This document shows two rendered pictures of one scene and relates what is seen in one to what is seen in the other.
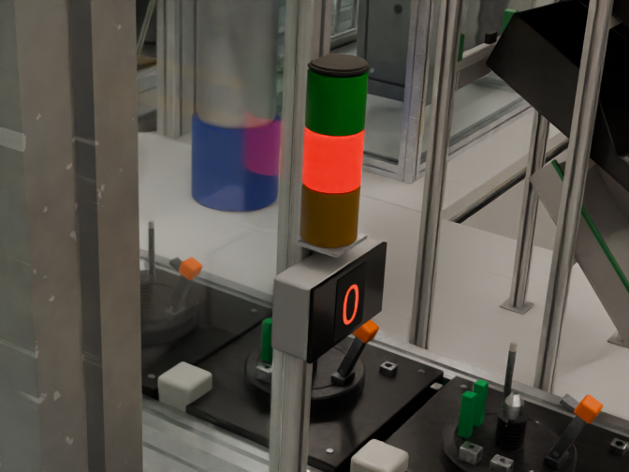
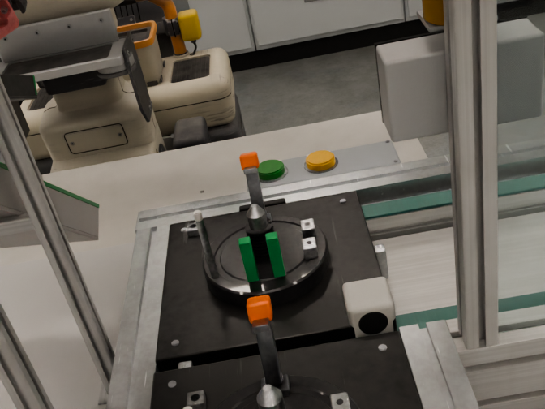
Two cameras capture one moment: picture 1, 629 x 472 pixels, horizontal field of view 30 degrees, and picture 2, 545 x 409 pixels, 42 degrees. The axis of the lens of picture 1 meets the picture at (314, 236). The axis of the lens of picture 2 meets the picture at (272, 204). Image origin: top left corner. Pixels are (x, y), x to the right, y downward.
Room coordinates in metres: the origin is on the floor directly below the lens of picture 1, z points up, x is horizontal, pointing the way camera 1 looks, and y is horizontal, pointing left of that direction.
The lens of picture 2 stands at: (1.31, 0.35, 1.45)
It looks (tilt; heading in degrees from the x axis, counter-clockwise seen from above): 33 degrees down; 241
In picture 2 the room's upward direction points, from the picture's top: 12 degrees counter-clockwise
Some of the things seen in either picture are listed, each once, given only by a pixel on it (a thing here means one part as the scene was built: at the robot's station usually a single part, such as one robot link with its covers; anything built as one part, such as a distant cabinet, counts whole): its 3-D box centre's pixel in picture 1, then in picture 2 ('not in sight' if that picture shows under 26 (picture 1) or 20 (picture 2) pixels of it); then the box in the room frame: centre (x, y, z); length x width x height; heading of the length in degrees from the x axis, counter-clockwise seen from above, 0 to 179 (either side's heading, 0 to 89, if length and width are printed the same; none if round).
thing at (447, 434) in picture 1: (507, 450); (266, 258); (1.02, -0.21, 0.98); 0.14 x 0.14 x 0.02
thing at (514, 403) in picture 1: (514, 404); (255, 215); (1.02, -0.21, 1.04); 0.02 x 0.02 x 0.03
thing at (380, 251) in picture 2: not in sight; (380, 261); (0.91, -0.15, 0.95); 0.01 x 0.01 x 0.04; 58
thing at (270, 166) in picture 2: not in sight; (270, 172); (0.90, -0.39, 0.96); 0.04 x 0.04 x 0.02
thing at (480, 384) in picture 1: (478, 403); (248, 259); (1.06, -0.18, 1.01); 0.01 x 0.01 x 0.05; 58
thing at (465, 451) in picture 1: (470, 452); (310, 247); (0.99, -0.17, 1.00); 0.02 x 0.01 x 0.02; 58
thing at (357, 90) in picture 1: (336, 97); not in sight; (0.92, -0.01, 1.38); 0.05 x 0.05 x 0.05
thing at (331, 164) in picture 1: (332, 154); not in sight; (0.92, -0.01, 1.33); 0.05 x 0.05 x 0.05
